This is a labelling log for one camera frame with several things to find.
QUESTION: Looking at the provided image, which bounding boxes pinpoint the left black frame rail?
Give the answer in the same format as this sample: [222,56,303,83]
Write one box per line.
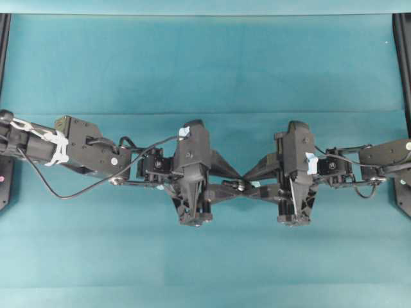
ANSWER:
[0,13,12,92]

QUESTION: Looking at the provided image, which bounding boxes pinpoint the dark threaded metal shaft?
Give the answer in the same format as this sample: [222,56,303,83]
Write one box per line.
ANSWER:
[222,180,239,190]

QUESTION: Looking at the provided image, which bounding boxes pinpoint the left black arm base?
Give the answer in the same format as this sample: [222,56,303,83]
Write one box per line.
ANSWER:
[0,156,14,210]

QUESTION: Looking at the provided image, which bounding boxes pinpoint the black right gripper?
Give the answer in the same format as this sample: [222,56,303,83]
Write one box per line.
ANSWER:
[238,130,355,226]

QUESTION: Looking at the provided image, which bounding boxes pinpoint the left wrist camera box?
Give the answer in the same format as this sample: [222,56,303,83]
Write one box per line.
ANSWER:
[173,119,211,218]

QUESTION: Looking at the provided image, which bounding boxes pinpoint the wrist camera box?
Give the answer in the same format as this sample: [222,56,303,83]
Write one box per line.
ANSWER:
[173,119,211,218]
[283,121,316,221]

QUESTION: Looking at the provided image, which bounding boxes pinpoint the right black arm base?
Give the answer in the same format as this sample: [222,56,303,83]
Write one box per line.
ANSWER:
[389,173,410,219]

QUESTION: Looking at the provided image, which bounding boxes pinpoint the black frame rail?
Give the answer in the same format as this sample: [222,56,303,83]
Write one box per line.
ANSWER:
[0,13,12,92]
[392,12,410,137]

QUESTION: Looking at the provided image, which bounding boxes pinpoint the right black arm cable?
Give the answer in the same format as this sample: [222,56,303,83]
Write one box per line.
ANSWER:
[313,144,388,200]

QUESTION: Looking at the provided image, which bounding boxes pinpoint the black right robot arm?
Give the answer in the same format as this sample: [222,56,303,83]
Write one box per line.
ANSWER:
[243,130,410,226]

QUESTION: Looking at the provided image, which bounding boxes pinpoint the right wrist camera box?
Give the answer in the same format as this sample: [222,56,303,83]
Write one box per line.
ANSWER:
[283,121,316,221]

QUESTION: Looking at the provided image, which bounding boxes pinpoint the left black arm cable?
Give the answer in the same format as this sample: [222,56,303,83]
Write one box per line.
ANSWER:
[15,134,187,200]

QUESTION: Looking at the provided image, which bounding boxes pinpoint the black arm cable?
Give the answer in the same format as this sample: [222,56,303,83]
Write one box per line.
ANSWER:
[15,134,187,200]
[313,144,388,200]

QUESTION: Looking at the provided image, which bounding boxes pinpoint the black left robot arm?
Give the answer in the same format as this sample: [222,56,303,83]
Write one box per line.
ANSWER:
[1,110,254,227]

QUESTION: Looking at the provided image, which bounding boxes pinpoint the right black frame rail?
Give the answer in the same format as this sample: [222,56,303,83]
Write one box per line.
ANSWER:
[392,12,410,137]

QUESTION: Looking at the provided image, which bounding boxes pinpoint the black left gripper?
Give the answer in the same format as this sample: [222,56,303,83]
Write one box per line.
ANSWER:
[137,148,252,227]

